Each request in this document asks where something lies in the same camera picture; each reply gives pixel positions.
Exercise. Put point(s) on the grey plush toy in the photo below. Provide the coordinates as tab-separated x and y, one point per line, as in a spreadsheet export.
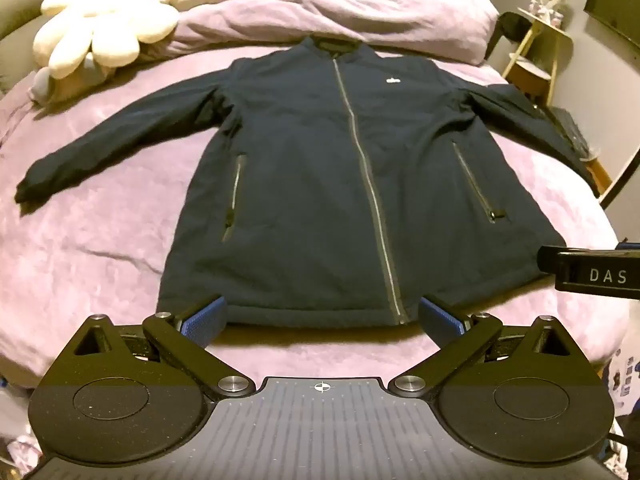
60	77

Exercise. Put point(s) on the black bag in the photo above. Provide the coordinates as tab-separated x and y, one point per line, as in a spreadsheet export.
570	130

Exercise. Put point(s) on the bed with purple sheet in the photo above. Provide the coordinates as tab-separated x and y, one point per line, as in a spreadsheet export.
100	240

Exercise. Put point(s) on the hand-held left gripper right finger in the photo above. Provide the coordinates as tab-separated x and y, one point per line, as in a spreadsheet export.
440	322

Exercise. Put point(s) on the purple duvet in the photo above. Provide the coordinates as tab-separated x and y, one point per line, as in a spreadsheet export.
380	20

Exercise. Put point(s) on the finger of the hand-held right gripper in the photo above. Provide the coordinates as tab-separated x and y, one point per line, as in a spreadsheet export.
547	259

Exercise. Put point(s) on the navy zip jacket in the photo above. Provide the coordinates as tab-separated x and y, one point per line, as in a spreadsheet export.
320	185

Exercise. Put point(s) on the white flower plush cushion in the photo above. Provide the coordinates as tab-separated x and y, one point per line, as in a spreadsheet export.
100	30

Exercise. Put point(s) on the wall-mounted black television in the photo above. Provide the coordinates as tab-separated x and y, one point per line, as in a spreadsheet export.
615	0

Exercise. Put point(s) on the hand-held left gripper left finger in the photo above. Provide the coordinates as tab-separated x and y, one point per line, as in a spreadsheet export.
202	321

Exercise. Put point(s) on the yellow side table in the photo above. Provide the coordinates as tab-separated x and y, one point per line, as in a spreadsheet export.
537	45

